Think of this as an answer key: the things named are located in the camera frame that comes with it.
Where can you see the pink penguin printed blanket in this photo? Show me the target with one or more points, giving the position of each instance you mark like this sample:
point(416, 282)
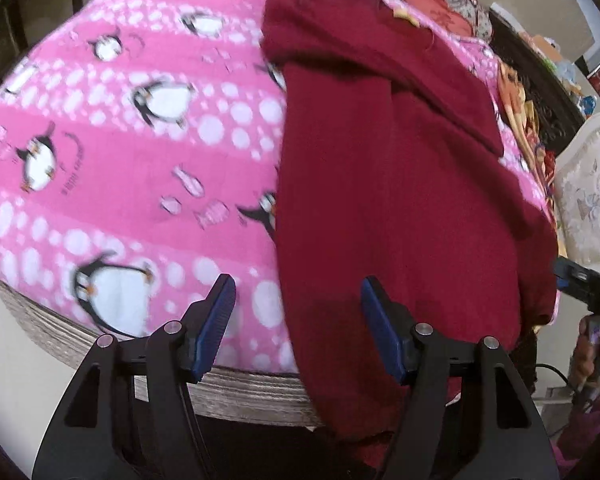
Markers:
point(130, 160)

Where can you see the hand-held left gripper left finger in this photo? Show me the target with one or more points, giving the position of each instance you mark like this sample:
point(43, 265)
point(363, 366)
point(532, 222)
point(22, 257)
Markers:
point(214, 327)

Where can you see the person's pink clothing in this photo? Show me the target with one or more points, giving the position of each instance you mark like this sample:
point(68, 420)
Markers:
point(587, 432)

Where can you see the person's right hand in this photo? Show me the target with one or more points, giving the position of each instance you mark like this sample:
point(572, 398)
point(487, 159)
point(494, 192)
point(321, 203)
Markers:
point(584, 360)

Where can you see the dark wooden chair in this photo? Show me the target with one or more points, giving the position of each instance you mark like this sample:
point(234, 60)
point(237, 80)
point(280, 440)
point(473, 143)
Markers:
point(10, 5)

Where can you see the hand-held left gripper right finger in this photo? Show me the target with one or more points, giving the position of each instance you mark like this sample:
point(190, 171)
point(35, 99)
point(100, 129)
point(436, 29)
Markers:
point(380, 332)

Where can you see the dark red knitted sweater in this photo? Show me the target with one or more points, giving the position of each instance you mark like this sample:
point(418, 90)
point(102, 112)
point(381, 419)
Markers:
point(390, 185)

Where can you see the red cloth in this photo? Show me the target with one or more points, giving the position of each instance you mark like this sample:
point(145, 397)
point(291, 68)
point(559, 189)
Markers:
point(437, 5)

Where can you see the orange printed bedsheet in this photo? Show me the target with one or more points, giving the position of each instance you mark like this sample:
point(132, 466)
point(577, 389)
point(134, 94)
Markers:
point(527, 125)

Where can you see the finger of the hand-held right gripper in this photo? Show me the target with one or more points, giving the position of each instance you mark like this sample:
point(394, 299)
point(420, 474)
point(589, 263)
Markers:
point(577, 276)

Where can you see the white ornate upholstered chair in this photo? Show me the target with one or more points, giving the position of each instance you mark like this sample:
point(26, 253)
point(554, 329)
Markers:
point(590, 195)

